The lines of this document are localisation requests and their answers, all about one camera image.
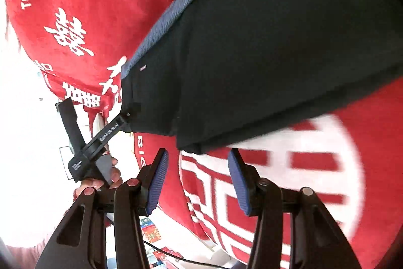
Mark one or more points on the person's left forearm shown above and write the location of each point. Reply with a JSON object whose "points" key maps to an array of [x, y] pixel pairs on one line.
{"points": [[19, 256]]}

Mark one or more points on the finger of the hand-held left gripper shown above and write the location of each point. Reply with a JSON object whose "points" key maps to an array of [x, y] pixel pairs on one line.
{"points": [[111, 130]]}

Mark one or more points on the red printed blanket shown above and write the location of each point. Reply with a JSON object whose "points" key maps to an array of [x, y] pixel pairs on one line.
{"points": [[78, 20]]}

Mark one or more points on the red packet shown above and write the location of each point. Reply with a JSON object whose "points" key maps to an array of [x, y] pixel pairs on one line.
{"points": [[167, 258]]}

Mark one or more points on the person's left hand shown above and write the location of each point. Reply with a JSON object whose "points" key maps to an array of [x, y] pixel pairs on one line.
{"points": [[89, 188]]}

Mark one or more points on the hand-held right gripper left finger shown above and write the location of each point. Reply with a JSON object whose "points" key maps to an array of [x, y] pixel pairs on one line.
{"points": [[156, 184]]}

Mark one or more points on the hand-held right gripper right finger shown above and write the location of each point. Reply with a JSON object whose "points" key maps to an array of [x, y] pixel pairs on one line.
{"points": [[239, 184]]}

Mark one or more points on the colourful small box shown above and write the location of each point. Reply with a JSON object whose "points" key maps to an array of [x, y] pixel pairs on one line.
{"points": [[151, 229]]}

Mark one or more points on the black pants with patterned lining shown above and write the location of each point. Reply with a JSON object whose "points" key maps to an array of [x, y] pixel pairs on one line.
{"points": [[267, 51]]}

